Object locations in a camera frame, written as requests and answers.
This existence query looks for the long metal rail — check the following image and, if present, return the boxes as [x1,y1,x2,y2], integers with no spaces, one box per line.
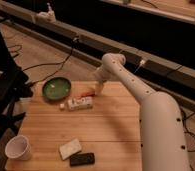
[0,0,195,89]

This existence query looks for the black rectangular block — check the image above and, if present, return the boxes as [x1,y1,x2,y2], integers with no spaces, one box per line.
[70,153,95,167]

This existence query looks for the green ceramic bowl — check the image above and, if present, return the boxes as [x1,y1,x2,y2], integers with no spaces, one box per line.
[42,77,71,101]

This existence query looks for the small white cube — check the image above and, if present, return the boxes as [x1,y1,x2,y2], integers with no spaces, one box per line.
[59,104,65,110]

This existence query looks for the white paper cup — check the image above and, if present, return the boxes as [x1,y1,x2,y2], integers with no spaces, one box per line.
[5,135,32,160]

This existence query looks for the white object on rail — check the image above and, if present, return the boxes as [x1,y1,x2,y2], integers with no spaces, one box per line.
[36,4,56,22]

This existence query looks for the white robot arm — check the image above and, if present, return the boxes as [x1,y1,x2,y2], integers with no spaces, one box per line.
[95,53,190,171]

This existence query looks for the black chair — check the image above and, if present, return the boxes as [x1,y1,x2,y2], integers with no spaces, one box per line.
[0,32,33,139]

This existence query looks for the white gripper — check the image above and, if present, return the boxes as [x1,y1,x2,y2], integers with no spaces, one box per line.
[94,65,111,96]

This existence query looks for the white sponge block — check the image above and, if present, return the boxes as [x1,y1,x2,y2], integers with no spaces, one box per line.
[59,139,82,160]

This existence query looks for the black floor cable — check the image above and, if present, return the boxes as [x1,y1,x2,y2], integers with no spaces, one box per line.
[7,38,79,88]

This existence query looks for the red pepper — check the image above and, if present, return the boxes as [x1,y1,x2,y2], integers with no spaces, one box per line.
[80,91,95,97]

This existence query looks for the white rectangular box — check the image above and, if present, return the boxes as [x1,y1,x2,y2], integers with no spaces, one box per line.
[67,97,93,111]

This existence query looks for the black cables by box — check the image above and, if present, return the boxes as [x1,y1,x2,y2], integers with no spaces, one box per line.
[180,108,195,154]

